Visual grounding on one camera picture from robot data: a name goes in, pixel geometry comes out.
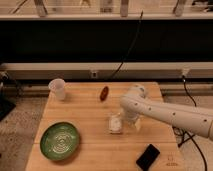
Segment dark red oval object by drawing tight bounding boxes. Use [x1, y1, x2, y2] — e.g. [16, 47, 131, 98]
[100, 86, 109, 101]

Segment translucent plastic cup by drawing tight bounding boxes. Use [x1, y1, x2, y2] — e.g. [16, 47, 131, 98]
[48, 78, 66, 100]

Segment green ribbed plate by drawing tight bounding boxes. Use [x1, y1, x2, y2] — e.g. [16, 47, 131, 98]
[40, 122, 80, 161]

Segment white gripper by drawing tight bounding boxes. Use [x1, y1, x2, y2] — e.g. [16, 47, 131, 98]
[118, 110, 141, 131]

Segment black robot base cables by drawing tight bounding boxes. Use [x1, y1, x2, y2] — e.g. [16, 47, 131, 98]
[172, 75, 208, 171]

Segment black smartphone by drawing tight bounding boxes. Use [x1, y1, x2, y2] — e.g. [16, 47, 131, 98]
[136, 144, 160, 171]

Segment white wall outlet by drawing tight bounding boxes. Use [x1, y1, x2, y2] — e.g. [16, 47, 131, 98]
[91, 71, 98, 78]

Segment black hanging cable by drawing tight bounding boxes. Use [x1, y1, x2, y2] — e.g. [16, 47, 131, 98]
[107, 10, 145, 81]

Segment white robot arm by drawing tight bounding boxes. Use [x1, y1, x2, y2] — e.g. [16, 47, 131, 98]
[120, 84, 213, 141]

